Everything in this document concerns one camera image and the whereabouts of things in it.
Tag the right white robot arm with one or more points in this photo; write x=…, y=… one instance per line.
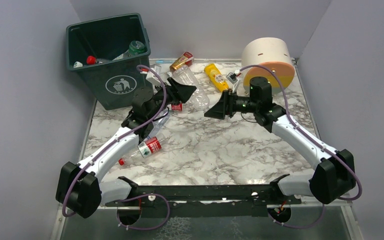
x=334, y=171

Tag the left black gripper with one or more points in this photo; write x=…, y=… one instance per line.
x=171, y=95

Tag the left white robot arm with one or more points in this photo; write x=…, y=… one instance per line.
x=80, y=187

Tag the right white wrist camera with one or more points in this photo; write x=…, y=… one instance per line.
x=233, y=77

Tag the clear bottle light blue label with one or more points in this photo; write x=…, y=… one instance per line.
x=77, y=64

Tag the clear bottle dark green label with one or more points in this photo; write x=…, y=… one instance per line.
x=121, y=56

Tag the clear bottle red cap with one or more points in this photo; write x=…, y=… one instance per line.
x=176, y=107

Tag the yellow plastic bottle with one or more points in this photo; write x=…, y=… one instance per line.
x=216, y=77

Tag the cream cylindrical drum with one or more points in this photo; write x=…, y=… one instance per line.
x=272, y=53

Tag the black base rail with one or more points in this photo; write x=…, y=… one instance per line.
x=196, y=201

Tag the dark green trash bin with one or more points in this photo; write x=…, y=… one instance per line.
x=113, y=84

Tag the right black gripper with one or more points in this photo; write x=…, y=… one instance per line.
x=228, y=103

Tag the amber red-label bottle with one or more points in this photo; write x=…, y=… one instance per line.
x=186, y=58

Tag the clear bottle red white label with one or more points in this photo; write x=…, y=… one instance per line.
x=92, y=60

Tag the clear bottle red green label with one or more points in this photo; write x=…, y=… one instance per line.
x=145, y=149

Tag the crushed clear blue bottle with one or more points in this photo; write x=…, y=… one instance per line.
x=157, y=126

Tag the green tinted plastic bottle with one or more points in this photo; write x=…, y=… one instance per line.
x=136, y=47

